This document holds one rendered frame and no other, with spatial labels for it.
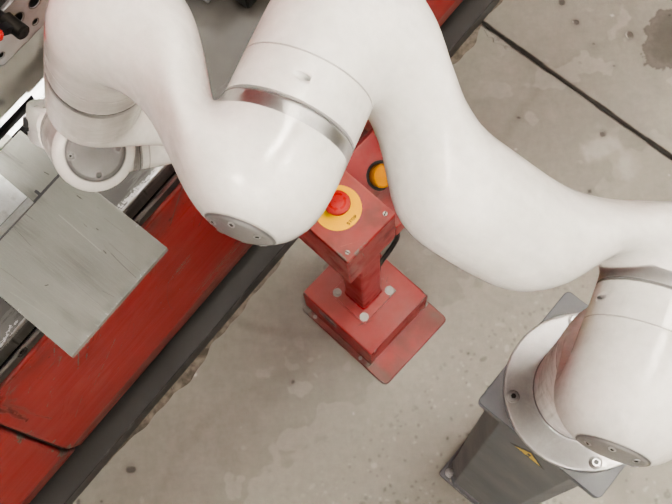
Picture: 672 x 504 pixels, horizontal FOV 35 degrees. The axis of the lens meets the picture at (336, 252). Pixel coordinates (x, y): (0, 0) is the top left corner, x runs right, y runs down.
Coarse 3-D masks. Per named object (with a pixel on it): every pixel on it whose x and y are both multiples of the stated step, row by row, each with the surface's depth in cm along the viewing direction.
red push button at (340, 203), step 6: (336, 192) 157; (342, 192) 157; (336, 198) 157; (342, 198) 157; (348, 198) 157; (330, 204) 157; (336, 204) 156; (342, 204) 156; (348, 204) 157; (330, 210) 156; (336, 210) 156; (342, 210) 156
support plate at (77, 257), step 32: (0, 160) 140; (32, 160) 140; (32, 192) 139; (64, 192) 138; (96, 192) 138; (32, 224) 137; (64, 224) 137; (96, 224) 137; (128, 224) 137; (0, 256) 136; (32, 256) 136; (64, 256) 136; (96, 256) 136; (128, 256) 136; (160, 256) 136; (0, 288) 135; (32, 288) 135; (64, 288) 135; (96, 288) 134; (128, 288) 134; (32, 320) 134; (64, 320) 133; (96, 320) 133
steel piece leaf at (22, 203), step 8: (0, 176) 139; (0, 184) 139; (8, 184) 139; (0, 192) 139; (8, 192) 139; (16, 192) 138; (0, 200) 138; (8, 200) 138; (16, 200) 138; (24, 200) 136; (0, 208) 138; (8, 208) 138; (16, 208) 136; (24, 208) 137; (0, 216) 138; (8, 216) 135; (16, 216) 137; (0, 224) 137; (8, 224) 136; (0, 232) 136
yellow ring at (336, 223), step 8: (352, 192) 160; (352, 200) 160; (360, 200) 160; (352, 208) 159; (360, 208) 159; (328, 216) 159; (336, 216) 159; (344, 216) 159; (352, 216) 159; (328, 224) 159; (336, 224) 159; (344, 224) 159; (352, 224) 158
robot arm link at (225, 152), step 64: (64, 0) 76; (128, 0) 74; (64, 64) 79; (128, 64) 74; (192, 64) 73; (192, 128) 70; (256, 128) 70; (320, 128) 71; (192, 192) 72; (256, 192) 70; (320, 192) 72
